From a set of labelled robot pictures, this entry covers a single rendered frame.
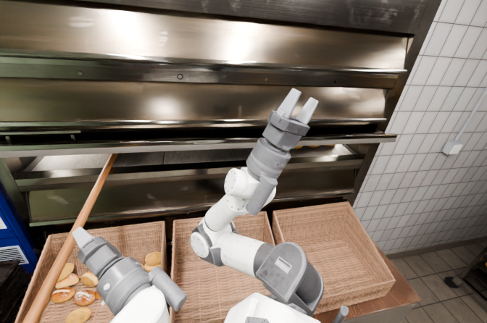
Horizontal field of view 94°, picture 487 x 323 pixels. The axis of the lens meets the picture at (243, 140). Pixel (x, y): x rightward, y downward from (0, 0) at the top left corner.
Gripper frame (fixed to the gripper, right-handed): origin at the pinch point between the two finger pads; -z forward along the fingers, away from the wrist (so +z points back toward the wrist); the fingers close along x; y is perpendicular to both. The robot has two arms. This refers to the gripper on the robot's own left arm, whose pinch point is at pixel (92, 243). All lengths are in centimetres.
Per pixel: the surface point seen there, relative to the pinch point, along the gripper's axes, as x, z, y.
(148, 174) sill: 36, -36, 29
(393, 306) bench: 97, 94, 70
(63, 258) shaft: 16.3, -15.1, -9.7
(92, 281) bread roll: 75, -37, -20
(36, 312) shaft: 12.2, -4.3, -18.7
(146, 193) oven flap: 48, -37, 24
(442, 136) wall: 52, 81, 166
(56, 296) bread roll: 72, -43, -33
